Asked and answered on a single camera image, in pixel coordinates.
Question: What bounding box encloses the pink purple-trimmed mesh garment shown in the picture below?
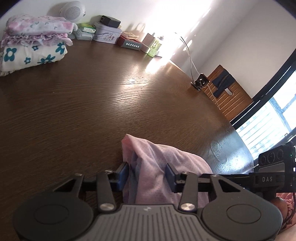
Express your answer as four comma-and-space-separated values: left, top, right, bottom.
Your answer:
121, 134, 212, 207

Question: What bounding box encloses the pink sleeved right forearm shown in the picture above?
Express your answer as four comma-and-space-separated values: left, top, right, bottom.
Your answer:
276, 193, 295, 240

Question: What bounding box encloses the stack of folded floral clothes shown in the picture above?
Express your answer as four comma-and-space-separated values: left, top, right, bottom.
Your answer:
1, 14, 78, 76

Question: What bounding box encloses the person's right hand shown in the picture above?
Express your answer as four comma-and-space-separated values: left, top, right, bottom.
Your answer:
270, 197, 288, 219

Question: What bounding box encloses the wooden chair with dark cloth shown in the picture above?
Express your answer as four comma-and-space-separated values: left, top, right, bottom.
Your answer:
202, 65, 253, 121

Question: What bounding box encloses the black phone stand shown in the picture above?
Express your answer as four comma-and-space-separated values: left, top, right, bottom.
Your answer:
180, 36, 209, 91

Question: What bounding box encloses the green transparent bottle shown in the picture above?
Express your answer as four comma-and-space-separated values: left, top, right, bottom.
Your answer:
147, 36, 164, 58

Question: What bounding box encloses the red grey labelled box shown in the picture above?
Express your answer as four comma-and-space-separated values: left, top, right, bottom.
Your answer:
116, 33, 142, 51

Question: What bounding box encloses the white floral tin box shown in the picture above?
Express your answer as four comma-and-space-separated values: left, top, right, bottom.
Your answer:
93, 23, 122, 44

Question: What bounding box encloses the green white small box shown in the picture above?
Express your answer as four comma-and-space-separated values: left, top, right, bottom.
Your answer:
74, 23, 96, 41

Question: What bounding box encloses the black charger block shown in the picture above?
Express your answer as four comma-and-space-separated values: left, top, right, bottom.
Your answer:
99, 15, 121, 28

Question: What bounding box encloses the white round speaker toy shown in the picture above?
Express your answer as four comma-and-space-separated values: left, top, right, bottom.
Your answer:
60, 1, 86, 23

